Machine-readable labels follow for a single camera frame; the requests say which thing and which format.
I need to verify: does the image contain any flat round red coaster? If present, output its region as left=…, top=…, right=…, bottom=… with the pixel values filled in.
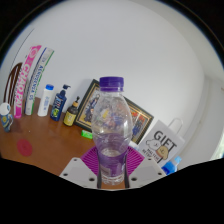
left=16, top=138, right=34, bottom=158

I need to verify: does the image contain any white blue shuttlecock tube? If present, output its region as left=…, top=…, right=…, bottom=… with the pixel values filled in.
left=24, top=46, right=55, bottom=117

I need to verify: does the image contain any white printed paper bag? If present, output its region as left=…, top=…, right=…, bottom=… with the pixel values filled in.
left=137, top=117, right=186, bottom=168

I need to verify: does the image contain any blue detergent bottle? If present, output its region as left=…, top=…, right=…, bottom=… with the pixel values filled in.
left=160, top=155, right=183, bottom=176

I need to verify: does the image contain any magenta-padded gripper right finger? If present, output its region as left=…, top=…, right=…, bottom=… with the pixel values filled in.
left=123, top=146, right=167, bottom=189

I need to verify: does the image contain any clear purple-capped water bottle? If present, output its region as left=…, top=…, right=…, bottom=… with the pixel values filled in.
left=90, top=76, right=134, bottom=186

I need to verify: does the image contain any pink white shuttlecock tube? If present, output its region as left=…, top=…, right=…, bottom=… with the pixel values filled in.
left=13, top=45, right=43, bottom=120

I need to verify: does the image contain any white blue-capped lotion bottle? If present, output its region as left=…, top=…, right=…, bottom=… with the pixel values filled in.
left=37, top=83, right=55, bottom=117

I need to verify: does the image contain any amber yellow-label pump bottle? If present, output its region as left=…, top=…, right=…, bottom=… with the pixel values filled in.
left=63, top=96, right=81, bottom=127

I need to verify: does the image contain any framed group photo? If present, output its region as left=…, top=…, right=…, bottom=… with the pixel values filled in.
left=73, top=78, right=155, bottom=145

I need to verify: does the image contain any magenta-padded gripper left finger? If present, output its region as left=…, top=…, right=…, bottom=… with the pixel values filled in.
left=59, top=145, right=101, bottom=190

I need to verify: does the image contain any dark blue pump bottle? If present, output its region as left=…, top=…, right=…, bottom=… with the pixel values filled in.
left=49, top=84, right=72, bottom=122

